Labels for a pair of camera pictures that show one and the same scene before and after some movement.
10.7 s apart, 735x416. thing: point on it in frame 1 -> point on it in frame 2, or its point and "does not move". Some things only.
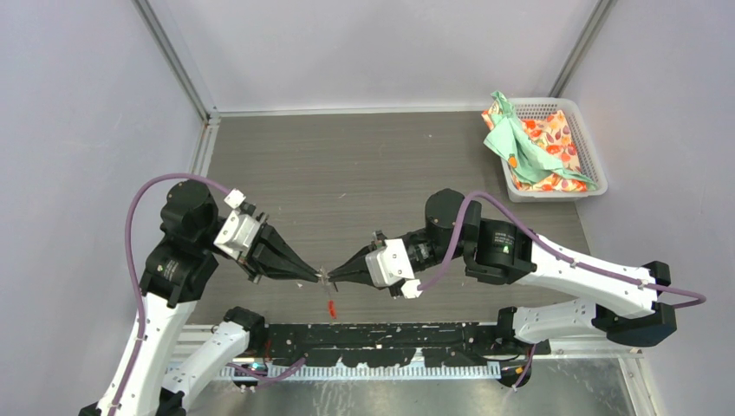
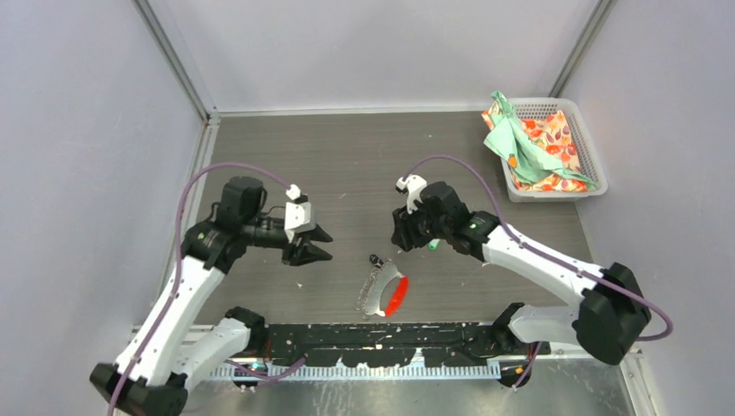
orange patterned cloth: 552,133 does not move
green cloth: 507,137 does not move
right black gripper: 354,268 -> 405,236
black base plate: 395,344 does not move
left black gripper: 270,237 -> 302,253
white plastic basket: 588,159 does not move
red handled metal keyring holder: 324,276 -> 384,291
